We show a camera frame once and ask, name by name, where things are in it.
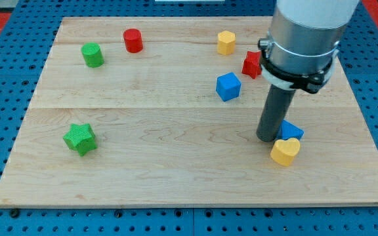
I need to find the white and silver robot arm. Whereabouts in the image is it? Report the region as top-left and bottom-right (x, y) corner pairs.
(258, 0), (360, 94)

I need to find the blue cube block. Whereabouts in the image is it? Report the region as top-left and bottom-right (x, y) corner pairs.
(216, 72), (242, 102)

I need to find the light wooden board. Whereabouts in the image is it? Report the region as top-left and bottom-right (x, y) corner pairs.
(0, 16), (378, 209)

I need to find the red star block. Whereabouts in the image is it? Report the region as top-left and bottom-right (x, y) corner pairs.
(241, 51), (262, 79)

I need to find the yellow hexagon block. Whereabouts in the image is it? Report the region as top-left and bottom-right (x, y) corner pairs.
(217, 31), (236, 55)

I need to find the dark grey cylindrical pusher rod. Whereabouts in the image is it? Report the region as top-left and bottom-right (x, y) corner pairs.
(256, 85), (295, 142)

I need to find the red cylinder block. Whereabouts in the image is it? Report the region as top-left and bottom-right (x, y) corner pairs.
(123, 28), (144, 53)

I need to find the blue triangle block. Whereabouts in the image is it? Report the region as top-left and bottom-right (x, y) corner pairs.
(276, 119), (305, 140)

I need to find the yellow heart block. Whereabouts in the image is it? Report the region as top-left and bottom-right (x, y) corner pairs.
(270, 138), (301, 167)

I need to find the green star block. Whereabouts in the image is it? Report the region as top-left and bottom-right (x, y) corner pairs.
(63, 123), (98, 157)

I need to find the green cylinder block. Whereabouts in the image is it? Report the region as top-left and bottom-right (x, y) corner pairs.
(81, 42), (104, 68)

